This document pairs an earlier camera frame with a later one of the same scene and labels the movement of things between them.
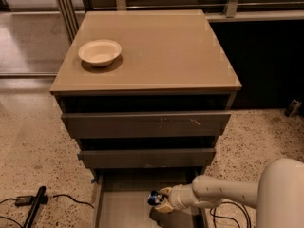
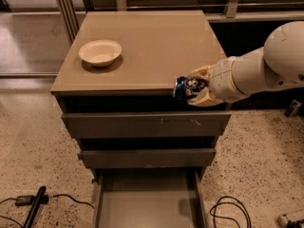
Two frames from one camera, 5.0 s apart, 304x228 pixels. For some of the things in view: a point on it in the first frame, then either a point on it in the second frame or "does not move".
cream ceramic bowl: [100, 52] does not move
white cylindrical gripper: [179, 197] → [222, 79]
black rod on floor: [35, 208] does not move
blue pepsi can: [154, 199] → [180, 93]
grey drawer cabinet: [156, 114] does not move
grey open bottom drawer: [122, 198] does not move
